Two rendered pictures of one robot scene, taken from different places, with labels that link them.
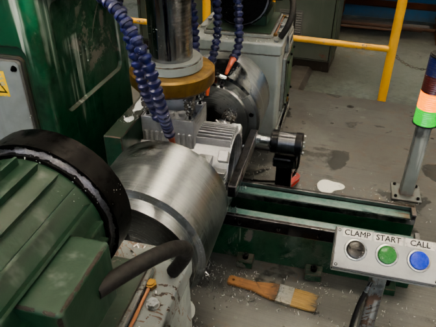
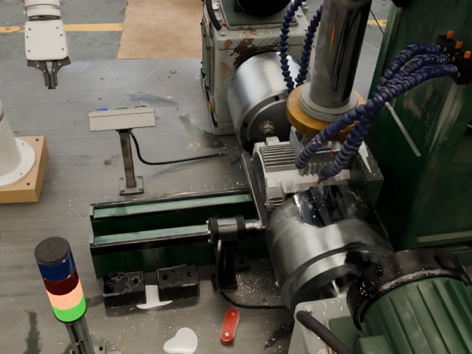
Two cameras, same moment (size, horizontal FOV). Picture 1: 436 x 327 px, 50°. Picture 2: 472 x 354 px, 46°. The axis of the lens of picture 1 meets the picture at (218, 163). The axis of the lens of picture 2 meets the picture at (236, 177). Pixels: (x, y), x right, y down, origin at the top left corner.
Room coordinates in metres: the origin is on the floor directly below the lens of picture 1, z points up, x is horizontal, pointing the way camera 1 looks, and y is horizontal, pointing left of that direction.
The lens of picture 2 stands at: (1.73, -0.53, 1.99)
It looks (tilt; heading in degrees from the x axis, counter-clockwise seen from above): 45 degrees down; 153
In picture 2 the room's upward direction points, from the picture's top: 3 degrees clockwise
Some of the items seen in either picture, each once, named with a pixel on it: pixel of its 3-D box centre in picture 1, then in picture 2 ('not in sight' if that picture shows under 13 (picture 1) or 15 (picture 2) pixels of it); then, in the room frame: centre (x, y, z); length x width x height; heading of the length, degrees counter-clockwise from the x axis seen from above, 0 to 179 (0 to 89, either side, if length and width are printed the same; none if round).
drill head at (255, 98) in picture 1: (222, 98); (333, 265); (1.20, -0.01, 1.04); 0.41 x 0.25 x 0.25; 165
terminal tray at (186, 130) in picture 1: (175, 122); (319, 149); (0.93, 0.10, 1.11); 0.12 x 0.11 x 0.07; 75
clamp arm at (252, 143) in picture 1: (244, 160); (253, 191); (0.92, -0.06, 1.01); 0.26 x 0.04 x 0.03; 165
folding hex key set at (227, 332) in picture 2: (289, 181); (230, 326); (1.12, -0.21, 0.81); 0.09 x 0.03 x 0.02; 141
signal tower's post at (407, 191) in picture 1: (422, 130); (72, 314); (1.08, -0.54, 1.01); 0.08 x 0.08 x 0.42; 75
